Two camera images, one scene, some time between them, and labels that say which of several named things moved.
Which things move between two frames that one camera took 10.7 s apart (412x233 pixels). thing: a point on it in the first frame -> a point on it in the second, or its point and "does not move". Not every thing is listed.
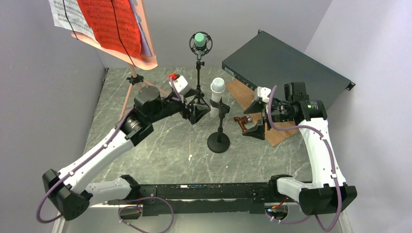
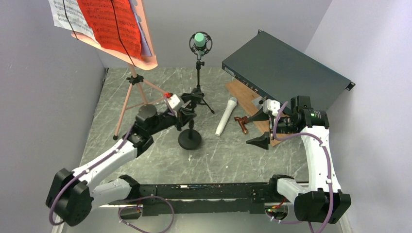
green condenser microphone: [200, 43] does not move
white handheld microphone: [217, 87] -> [232, 103]
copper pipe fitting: [242, 121] does not move
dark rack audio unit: [265, 60] does not move
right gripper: [258, 131] -> [263, 141]
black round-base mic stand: [219, 142] -> [189, 139]
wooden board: [245, 94] does not move
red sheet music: [100, 16] does not move
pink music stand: [148, 63] does not move
